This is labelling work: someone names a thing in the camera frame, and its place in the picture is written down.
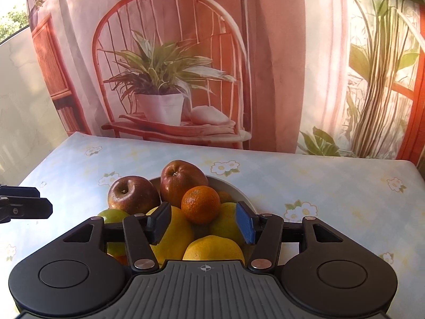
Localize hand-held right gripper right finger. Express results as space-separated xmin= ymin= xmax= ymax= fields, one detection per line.
xmin=236 ymin=203 xmax=344 ymax=270

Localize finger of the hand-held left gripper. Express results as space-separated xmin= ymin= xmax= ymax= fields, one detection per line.
xmin=0 ymin=186 xmax=41 ymax=199
xmin=0 ymin=197 xmax=54 ymax=223

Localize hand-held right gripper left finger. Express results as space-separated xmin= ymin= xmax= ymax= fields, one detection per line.
xmin=63 ymin=203 xmax=171 ymax=272

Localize large green guava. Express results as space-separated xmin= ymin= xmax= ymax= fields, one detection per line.
xmin=209 ymin=202 xmax=249 ymax=245

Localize large yellow lemon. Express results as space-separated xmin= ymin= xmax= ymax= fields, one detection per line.
xmin=146 ymin=205 xmax=195 ymax=262

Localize small brown kiwi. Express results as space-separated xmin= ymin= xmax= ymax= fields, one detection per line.
xmin=217 ymin=190 xmax=238 ymax=204

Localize round cream plate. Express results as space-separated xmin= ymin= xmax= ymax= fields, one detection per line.
xmin=146 ymin=175 xmax=260 ymax=218

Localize dark brownish red apple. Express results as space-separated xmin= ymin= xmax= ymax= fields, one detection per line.
xmin=108 ymin=175 xmax=161 ymax=215

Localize small yellow lemon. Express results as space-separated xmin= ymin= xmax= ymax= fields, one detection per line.
xmin=182 ymin=235 xmax=245 ymax=261

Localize red speckled apple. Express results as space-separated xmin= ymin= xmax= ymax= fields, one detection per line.
xmin=160 ymin=160 xmax=210 ymax=208

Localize small green jujube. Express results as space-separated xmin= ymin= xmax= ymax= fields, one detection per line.
xmin=97 ymin=209 xmax=131 ymax=257

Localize printed backdrop cloth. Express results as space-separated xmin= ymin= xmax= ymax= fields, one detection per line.
xmin=25 ymin=0 xmax=425 ymax=163

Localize green tree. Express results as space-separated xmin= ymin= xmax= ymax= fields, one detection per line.
xmin=0 ymin=5 xmax=30 ymax=42

